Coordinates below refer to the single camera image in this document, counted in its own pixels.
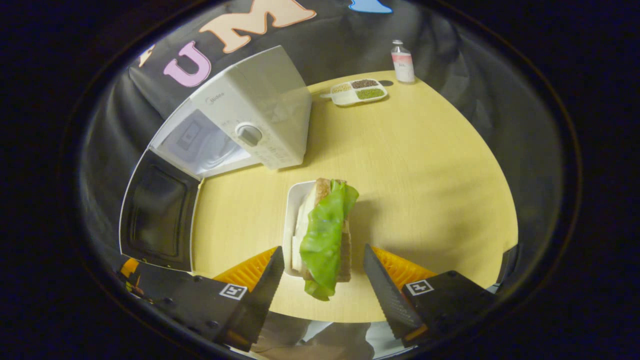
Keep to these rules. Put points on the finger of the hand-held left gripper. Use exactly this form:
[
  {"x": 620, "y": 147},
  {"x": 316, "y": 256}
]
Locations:
[{"x": 129, "y": 266}]

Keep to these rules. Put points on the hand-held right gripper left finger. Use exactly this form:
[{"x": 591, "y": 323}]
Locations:
[{"x": 260, "y": 300}]

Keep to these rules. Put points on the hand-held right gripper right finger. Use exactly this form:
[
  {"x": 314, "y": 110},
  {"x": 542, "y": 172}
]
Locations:
[{"x": 385, "y": 295}]

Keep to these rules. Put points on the lettuce sandwich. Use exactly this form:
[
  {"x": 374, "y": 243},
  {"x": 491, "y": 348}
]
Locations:
[{"x": 325, "y": 235}]

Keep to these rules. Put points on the white microwave oven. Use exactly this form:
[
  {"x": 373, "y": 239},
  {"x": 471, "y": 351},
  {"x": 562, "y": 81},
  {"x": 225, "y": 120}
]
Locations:
[{"x": 270, "y": 100}]

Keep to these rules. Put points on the person's grey clothing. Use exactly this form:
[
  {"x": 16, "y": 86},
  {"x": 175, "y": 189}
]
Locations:
[{"x": 345, "y": 345}]

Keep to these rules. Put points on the white ribbed tray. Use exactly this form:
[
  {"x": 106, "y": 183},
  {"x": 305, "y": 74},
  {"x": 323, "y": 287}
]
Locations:
[{"x": 291, "y": 220}]

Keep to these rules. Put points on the white divided seed dish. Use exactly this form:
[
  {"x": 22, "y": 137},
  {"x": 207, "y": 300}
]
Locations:
[{"x": 345, "y": 97}]

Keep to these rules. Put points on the small clear bottle pink label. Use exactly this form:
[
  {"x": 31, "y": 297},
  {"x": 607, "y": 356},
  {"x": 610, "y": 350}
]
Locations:
[{"x": 403, "y": 65}]

